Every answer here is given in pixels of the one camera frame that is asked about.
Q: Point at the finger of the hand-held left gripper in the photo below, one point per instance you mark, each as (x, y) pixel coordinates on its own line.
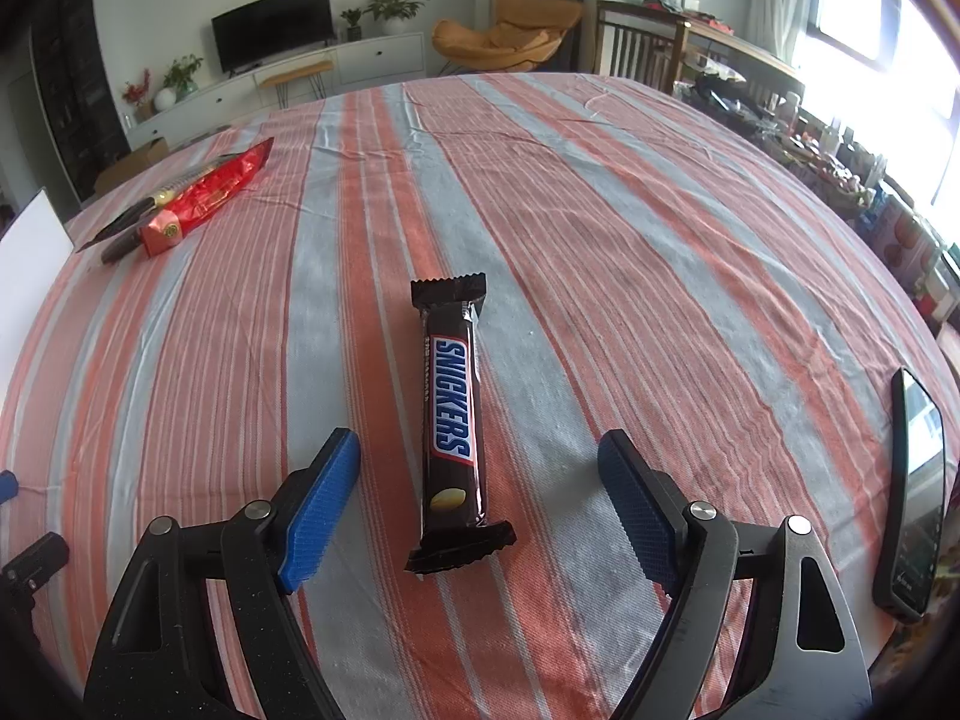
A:
(6, 487)
(34, 562)

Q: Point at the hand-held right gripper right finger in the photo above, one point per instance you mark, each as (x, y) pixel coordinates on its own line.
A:
(637, 510)

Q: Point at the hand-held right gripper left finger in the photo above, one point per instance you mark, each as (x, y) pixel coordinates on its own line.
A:
(319, 517)

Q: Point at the dark brown chocolate bar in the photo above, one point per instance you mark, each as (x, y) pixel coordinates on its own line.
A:
(450, 435)

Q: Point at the white foam board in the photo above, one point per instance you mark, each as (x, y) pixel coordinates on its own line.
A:
(30, 285)

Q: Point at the striped orange grey tablecloth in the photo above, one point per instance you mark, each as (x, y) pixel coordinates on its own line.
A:
(600, 277)

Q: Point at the small black packet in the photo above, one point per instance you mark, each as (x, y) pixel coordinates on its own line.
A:
(124, 246)

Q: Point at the black smartphone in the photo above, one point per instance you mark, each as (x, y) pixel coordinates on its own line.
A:
(911, 495)

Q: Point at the floral cloth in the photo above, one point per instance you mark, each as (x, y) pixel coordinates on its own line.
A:
(911, 652)

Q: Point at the long black snack packet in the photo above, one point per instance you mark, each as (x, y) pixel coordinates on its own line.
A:
(161, 199)

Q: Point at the red snack packet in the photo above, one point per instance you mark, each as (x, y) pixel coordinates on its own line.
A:
(206, 191)

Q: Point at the cardboard box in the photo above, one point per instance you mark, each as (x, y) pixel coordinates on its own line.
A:
(135, 161)

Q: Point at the black display shelf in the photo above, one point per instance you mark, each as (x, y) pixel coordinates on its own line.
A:
(79, 90)

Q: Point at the red flower arrangement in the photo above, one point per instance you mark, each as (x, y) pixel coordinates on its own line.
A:
(136, 90)

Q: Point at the round white vase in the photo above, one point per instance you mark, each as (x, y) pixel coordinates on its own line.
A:
(164, 99)

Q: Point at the white media cabinet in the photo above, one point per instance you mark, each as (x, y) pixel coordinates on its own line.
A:
(247, 82)

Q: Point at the wooden hairpin-leg stool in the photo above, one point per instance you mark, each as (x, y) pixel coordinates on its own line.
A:
(296, 73)

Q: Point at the leafy plant in glass vase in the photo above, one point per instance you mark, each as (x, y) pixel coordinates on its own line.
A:
(184, 75)

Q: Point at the dark wooden chair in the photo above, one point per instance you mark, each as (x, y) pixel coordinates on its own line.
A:
(637, 49)

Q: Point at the dark wooden side table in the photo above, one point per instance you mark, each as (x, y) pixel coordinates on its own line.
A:
(750, 60)

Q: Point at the black television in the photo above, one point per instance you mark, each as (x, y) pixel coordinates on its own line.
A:
(274, 26)

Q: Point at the orange lounge chair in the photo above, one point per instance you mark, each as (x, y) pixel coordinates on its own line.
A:
(502, 34)

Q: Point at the small potted plant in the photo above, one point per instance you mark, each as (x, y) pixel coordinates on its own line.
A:
(351, 22)

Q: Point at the large potted plant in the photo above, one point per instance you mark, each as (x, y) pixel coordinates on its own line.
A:
(394, 7)

